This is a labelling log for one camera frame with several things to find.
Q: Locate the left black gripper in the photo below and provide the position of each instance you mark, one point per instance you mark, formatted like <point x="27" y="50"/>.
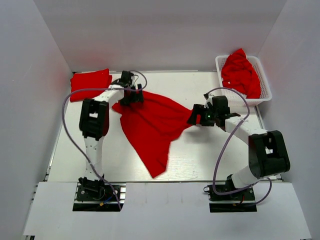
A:
<point x="125" y="101"/>

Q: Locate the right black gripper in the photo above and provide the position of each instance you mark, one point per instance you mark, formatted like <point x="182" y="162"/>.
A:
<point x="199" y="109"/>

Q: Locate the red t shirt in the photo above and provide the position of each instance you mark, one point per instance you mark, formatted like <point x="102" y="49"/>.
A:
<point x="151" y="126"/>
<point x="91" y="80"/>

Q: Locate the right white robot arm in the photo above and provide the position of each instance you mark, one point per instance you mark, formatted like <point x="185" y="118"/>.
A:
<point x="267" y="152"/>

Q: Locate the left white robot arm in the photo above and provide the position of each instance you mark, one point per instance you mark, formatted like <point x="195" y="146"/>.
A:
<point x="94" y="125"/>

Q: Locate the red t shirts pile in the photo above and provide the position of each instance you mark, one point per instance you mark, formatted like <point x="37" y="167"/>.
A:
<point x="239" y="74"/>

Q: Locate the white plastic basket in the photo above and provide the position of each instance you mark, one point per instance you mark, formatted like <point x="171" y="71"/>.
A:
<point x="233" y="98"/>

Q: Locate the folded red t shirt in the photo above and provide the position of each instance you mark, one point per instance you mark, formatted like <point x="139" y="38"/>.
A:
<point x="91" y="80"/>

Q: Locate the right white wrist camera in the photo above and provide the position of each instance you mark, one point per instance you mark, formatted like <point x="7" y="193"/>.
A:
<point x="208" y="100"/>

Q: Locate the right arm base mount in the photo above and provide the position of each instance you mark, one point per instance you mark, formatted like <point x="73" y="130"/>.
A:
<point x="240" y="202"/>

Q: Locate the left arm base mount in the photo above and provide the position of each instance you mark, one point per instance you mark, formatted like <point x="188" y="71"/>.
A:
<point x="89" y="201"/>

